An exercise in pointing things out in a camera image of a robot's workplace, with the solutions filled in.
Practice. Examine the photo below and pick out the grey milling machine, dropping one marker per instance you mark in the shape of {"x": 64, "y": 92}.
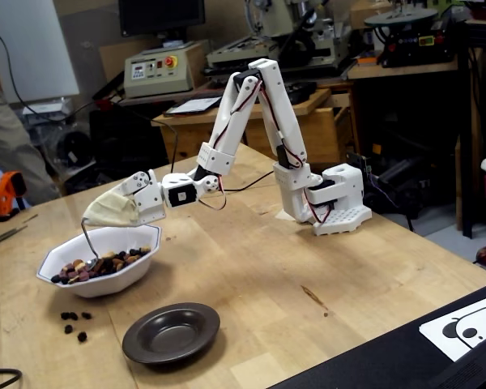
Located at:
{"x": 299, "y": 24}

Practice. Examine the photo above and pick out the black flat panel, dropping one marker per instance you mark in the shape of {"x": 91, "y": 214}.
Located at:
{"x": 368, "y": 364}

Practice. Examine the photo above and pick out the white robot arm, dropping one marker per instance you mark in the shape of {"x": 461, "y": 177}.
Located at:
{"x": 342, "y": 182}

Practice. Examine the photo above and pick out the brown plate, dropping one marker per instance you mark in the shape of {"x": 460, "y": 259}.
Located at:
{"x": 170, "y": 332}

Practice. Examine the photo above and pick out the dark flat metal strips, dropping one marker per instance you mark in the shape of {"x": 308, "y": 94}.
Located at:
{"x": 4, "y": 235}

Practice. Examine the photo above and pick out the green circuit board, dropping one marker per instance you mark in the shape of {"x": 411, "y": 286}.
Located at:
{"x": 358, "y": 162}

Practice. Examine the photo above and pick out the beige tape wrap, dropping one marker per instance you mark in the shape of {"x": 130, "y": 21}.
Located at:
{"x": 109, "y": 210}

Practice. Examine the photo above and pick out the black scroll saw machine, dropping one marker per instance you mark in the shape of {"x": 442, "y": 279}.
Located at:
{"x": 409, "y": 40}

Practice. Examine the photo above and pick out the wooden workbench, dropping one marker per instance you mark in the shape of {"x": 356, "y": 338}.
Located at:
{"x": 194, "y": 133}

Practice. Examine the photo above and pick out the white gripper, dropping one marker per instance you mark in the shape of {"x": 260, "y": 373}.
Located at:
{"x": 149, "y": 203}

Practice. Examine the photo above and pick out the white octagonal bowl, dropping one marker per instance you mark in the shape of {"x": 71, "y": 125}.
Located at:
{"x": 105, "y": 285}

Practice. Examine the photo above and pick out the black metal frame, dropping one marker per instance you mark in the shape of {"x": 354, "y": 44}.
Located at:
{"x": 467, "y": 121}

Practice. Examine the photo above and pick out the black keyboard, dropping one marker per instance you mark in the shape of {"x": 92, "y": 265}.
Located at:
{"x": 303, "y": 91}

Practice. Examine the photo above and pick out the white panda sticker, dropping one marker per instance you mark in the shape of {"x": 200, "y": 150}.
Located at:
{"x": 437, "y": 332}

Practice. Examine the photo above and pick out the cardboard box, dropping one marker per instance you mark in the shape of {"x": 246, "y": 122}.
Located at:
{"x": 368, "y": 14}

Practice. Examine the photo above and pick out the nuts and raisins mix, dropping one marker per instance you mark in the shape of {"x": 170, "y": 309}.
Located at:
{"x": 105, "y": 265}

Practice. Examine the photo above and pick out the white board panel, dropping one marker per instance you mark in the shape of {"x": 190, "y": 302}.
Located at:
{"x": 44, "y": 48}

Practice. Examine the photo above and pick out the beige control box red button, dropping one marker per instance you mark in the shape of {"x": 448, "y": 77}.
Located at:
{"x": 158, "y": 81}

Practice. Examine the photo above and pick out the wooden machine bench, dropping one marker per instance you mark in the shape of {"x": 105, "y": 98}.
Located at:
{"x": 389, "y": 71}

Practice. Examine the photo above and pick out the metal spoon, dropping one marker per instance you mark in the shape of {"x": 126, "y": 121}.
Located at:
{"x": 91, "y": 263}

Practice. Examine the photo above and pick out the person in khaki trousers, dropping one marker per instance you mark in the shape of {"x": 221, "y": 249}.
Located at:
{"x": 12, "y": 154}

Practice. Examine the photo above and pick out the black computer monitor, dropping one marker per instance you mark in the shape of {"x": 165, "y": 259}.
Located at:
{"x": 162, "y": 16}

